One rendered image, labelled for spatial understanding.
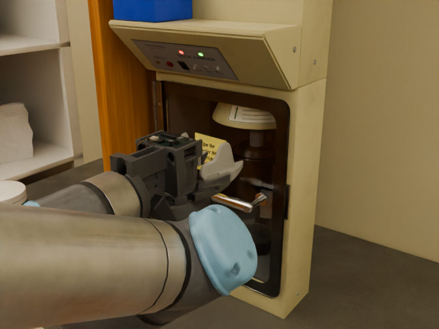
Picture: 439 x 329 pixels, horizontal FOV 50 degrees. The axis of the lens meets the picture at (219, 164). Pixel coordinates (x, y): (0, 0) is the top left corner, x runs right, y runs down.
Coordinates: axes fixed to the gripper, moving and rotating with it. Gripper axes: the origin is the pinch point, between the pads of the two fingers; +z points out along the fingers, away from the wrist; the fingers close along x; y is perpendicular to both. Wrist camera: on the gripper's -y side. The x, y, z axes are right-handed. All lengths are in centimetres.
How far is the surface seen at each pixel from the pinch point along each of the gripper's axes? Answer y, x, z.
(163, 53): 14.2, 18.1, 8.2
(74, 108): -21, 111, 57
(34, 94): -20, 137, 58
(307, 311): -37.4, -7.8, 20.0
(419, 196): -23, -18, 58
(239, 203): -10.8, 2.0, 8.7
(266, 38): 18.7, -4.9, 4.6
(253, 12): 21.2, 4.3, 15.4
